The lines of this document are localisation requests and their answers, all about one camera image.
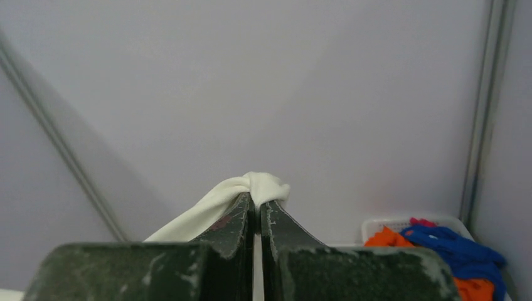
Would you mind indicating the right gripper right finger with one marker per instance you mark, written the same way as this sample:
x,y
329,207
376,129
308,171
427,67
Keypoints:
x,y
297,266

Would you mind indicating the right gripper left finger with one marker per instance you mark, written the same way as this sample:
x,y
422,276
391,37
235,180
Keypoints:
x,y
215,265

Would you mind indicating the white printed t-shirt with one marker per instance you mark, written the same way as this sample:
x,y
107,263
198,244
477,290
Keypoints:
x,y
261,186

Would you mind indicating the pink t-shirt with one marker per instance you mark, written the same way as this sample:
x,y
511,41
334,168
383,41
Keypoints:
x,y
422,222

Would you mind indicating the white plastic basket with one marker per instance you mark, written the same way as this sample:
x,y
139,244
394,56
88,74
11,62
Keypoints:
x,y
371,227

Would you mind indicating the blue t-shirt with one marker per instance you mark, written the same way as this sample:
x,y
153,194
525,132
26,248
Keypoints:
x,y
466,258

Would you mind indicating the orange t-shirt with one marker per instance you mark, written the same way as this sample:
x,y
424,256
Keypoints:
x,y
469,289

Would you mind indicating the left corner metal post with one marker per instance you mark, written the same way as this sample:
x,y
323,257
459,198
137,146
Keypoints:
x,y
47,123

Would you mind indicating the corner metal post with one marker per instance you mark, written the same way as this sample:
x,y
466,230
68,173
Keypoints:
x,y
494,54
47,123

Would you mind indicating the right corner metal post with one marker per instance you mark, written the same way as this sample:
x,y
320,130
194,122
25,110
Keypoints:
x,y
494,54

